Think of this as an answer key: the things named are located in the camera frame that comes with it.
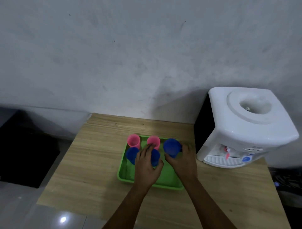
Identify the person's right hand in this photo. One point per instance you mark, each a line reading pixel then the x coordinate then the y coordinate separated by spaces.
pixel 185 166

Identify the person's left hand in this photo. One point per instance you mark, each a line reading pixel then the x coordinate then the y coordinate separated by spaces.
pixel 145 169

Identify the person's right thumb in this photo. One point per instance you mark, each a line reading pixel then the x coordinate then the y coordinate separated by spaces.
pixel 169 157

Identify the person's left thumb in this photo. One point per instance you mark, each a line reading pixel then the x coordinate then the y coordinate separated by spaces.
pixel 160 165

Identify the blue plastic cup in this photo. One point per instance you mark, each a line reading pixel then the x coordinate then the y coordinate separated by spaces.
pixel 171 146
pixel 155 157
pixel 131 155

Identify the person's right forearm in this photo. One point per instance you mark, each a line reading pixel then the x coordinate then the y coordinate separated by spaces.
pixel 205 205

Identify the person's left forearm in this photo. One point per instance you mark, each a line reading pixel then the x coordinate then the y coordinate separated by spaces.
pixel 128 207

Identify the green plastic tray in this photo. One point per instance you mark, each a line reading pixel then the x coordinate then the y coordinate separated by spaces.
pixel 168 175

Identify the pink plastic cup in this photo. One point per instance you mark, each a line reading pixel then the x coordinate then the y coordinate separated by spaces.
pixel 133 141
pixel 153 140

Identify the red dispenser tap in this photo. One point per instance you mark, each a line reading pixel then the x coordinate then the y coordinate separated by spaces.
pixel 227 151

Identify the blue dispenser tap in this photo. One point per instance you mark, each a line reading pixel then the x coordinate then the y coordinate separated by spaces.
pixel 246 159

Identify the white water dispenser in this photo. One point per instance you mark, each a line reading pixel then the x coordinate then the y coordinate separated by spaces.
pixel 243 125

